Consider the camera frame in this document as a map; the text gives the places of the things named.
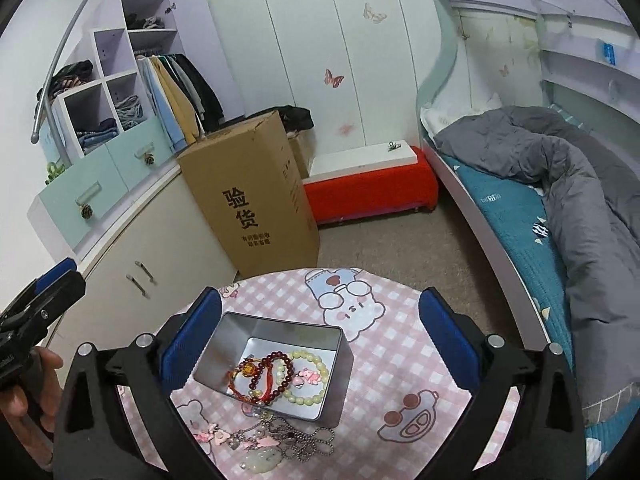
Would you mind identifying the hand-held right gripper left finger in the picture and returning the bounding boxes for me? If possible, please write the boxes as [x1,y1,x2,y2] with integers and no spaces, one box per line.
[52,286,223,480]

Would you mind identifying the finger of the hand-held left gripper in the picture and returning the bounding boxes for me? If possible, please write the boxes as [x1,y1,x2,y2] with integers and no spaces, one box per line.
[35,258,77,291]
[0,270,87,333]

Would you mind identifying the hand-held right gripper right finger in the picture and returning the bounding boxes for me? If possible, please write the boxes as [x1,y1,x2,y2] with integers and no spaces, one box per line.
[417,287,586,480]

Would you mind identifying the silver metal tin box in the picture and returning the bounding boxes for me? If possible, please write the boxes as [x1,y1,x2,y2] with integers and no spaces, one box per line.
[192,311,354,421]

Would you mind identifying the person's left hand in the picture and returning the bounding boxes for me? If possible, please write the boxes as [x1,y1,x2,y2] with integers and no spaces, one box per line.
[0,347,66,467]

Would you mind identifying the pink checkered cartoon tablecloth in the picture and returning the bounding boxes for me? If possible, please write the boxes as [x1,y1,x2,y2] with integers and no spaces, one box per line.
[117,266,524,480]

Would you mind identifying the large mint green drawer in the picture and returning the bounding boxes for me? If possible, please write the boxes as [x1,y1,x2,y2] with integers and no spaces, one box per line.
[27,149,125,257]

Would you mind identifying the green claw clip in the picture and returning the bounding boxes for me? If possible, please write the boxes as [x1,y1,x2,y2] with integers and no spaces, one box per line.
[43,159,69,187]

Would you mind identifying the beige cabinet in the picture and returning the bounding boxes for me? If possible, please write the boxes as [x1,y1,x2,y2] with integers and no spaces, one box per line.
[47,164,239,361]

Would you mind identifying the small mint green drawer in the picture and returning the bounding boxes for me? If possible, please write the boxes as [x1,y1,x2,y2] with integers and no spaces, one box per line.
[106,119,177,192]

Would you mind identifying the folded blue jeans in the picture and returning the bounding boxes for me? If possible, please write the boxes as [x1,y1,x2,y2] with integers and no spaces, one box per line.
[76,118,121,155]

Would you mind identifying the teal bed sheet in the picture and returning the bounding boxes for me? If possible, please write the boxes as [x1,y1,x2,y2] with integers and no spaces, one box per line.
[439,152,640,480]

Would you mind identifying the large brown cardboard box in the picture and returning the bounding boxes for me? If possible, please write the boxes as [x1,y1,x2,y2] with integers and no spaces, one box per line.
[176,110,321,280]

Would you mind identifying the red bench with white top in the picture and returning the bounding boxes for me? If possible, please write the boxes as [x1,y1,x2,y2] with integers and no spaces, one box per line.
[302,145,440,226]

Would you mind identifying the folded grey jeans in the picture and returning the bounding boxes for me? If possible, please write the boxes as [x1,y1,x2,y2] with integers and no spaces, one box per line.
[113,94,146,131]

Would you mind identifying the light blue hanging garment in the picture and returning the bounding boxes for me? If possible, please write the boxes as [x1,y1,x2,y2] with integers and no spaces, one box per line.
[136,56,185,153]

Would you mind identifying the dark clothes heap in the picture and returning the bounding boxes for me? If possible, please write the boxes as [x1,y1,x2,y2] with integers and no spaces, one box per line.
[38,60,95,103]

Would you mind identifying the yellow hanging garment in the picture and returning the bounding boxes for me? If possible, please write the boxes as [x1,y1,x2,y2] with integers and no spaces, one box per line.
[150,55,200,147]

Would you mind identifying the grey duvet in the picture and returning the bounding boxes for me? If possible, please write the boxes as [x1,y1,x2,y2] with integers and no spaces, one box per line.
[432,105,640,427]

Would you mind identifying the white pillow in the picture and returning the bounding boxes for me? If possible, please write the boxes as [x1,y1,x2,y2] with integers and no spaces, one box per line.
[419,93,504,139]

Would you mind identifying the curved metal pole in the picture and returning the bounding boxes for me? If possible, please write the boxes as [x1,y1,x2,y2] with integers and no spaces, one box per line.
[29,0,137,146]

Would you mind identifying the grey hanging garment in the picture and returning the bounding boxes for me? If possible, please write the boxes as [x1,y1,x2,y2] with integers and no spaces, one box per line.
[167,54,207,117]

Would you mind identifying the black hanging jacket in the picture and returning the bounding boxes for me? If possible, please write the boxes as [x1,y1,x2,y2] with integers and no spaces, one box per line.
[175,53,225,133]

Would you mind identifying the lilac open shelf unit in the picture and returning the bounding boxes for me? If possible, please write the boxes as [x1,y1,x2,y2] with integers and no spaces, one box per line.
[47,0,246,171]

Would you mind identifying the black clothing pile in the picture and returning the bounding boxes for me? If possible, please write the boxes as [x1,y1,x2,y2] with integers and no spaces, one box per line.
[249,105,316,134]

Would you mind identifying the dark folded clothes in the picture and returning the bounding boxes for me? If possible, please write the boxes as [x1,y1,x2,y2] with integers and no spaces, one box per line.
[125,12,166,31]

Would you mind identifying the white wardrobe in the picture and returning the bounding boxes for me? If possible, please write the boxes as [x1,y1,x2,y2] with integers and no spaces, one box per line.
[202,0,447,162]

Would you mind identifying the red string amber bead bracelet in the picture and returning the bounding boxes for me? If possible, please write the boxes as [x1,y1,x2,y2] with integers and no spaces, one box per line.
[228,357,277,405]

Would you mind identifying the dark red bead bracelet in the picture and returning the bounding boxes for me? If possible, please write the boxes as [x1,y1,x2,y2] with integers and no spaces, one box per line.
[256,351,297,397]

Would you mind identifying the pink charm chain bracelet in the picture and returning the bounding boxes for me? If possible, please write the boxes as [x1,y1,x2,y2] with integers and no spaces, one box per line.
[194,422,281,450]

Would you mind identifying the pale yellow bead bracelet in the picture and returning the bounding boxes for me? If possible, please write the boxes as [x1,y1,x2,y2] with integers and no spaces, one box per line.
[281,349,332,407]

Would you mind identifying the jade pendant necklace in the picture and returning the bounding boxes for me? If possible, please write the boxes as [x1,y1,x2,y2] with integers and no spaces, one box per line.
[239,441,284,472]

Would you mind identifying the silver ball chain necklace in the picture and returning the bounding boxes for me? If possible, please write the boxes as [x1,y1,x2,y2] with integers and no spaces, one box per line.
[269,411,337,464]

